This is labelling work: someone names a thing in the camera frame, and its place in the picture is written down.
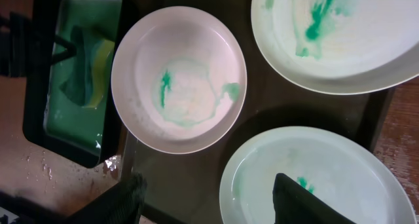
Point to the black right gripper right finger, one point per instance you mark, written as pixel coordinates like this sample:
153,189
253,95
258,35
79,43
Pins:
294,204

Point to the large dark serving tray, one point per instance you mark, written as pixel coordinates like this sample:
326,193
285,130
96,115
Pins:
185,188

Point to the dark green water tray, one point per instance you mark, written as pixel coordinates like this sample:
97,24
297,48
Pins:
68,103

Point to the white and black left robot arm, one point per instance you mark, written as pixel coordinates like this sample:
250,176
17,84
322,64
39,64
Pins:
16,41

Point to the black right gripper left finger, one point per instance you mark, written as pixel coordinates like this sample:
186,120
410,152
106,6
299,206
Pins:
122,203

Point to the green and yellow sponge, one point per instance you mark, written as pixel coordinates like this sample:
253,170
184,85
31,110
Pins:
87,82

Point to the white bowl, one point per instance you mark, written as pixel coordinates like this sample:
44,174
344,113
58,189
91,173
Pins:
179,80
339,47

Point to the white plate lower right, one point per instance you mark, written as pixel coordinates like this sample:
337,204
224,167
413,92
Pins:
338,171

